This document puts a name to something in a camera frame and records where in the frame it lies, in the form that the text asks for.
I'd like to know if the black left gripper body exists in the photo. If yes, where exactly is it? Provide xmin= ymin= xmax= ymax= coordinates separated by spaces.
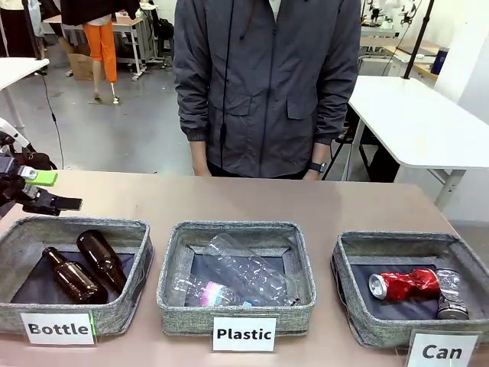
xmin=0 ymin=173 xmax=27 ymax=210

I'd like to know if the brown glass bottle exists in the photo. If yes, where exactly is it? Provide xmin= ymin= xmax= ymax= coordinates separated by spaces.
xmin=76 ymin=229 xmax=129 ymax=295
xmin=41 ymin=246 xmax=110 ymax=305

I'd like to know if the large clear plastic bottle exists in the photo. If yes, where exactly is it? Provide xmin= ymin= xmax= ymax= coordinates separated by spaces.
xmin=202 ymin=233 xmax=303 ymax=307

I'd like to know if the crushed red can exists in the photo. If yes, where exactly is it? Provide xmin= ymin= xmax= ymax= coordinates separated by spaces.
xmin=368 ymin=268 xmax=442 ymax=301

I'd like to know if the crushed silver can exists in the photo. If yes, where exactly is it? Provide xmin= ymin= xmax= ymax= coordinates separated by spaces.
xmin=434 ymin=268 xmax=471 ymax=321

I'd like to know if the person's left forearm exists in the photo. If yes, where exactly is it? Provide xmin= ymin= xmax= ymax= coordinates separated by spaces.
xmin=309 ymin=142 xmax=334 ymax=164

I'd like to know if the person's right forearm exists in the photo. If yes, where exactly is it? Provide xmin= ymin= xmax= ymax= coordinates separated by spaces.
xmin=189 ymin=139 xmax=210 ymax=165

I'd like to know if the grey fabric basket labelled Bottle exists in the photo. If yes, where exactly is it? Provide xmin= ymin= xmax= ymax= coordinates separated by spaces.
xmin=0 ymin=216 xmax=154 ymax=338

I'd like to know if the grey fabric basket labelled Plastic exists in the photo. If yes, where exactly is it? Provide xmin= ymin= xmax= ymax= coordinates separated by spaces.
xmin=156 ymin=220 xmax=317 ymax=337

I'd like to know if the grey fabric basket labelled Can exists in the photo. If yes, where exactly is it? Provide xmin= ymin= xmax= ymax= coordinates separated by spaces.
xmin=331 ymin=230 xmax=489 ymax=349

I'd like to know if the white Can label card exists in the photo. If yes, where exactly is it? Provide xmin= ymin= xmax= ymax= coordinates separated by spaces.
xmin=405 ymin=330 xmax=481 ymax=367

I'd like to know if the small white table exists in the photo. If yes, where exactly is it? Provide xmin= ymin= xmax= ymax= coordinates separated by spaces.
xmin=0 ymin=57 xmax=51 ymax=132

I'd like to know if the cardboard box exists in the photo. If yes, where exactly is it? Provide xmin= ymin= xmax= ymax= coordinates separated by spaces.
xmin=67 ymin=41 xmax=107 ymax=82

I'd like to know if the white Bottle label card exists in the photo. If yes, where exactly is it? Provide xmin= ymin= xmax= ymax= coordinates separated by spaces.
xmin=20 ymin=311 xmax=97 ymax=346

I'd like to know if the person in orange trousers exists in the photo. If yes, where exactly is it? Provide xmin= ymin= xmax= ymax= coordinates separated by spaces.
xmin=40 ymin=0 xmax=141 ymax=106

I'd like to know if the clear plastic bottle with label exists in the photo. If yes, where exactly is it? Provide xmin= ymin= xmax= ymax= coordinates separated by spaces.
xmin=170 ymin=272 xmax=254 ymax=308

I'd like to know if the white Plastic label card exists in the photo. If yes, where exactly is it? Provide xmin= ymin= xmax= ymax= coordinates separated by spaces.
xmin=212 ymin=315 xmax=277 ymax=353

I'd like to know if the person in grey jacket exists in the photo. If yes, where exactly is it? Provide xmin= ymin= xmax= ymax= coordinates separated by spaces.
xmin=172 ymin=0 xmax=362 ymax=180

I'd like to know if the large white table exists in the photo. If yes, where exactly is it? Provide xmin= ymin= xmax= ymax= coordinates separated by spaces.
xmin=346 ymin=75 xmax=489 ymax=212

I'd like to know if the wooden desk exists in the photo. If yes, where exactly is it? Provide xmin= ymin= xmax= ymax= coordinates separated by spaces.
xmin=360 ymin=35 xmax=441 ymax=80

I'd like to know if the black stand pole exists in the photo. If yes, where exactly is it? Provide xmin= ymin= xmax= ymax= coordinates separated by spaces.
xmin=403 ymin=0 xmax=437 ymax=80

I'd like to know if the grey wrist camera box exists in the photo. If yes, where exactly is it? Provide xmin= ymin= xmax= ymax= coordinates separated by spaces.
xmin=0 ymin=154 xmax=21 ymax=176

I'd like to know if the thin black floor cable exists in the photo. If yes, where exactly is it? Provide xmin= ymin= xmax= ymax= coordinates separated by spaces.
xmin=35 ymin=70 xmax=66 ymax=171

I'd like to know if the desk with white frame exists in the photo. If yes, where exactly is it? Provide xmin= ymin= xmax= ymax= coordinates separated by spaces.
xmin=43 ymin=14 xmax=164 ymax=82

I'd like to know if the black cord on jacket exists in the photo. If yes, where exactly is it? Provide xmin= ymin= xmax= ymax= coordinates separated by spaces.
xmin=219 ymin=0 xmax=235 ymax=147

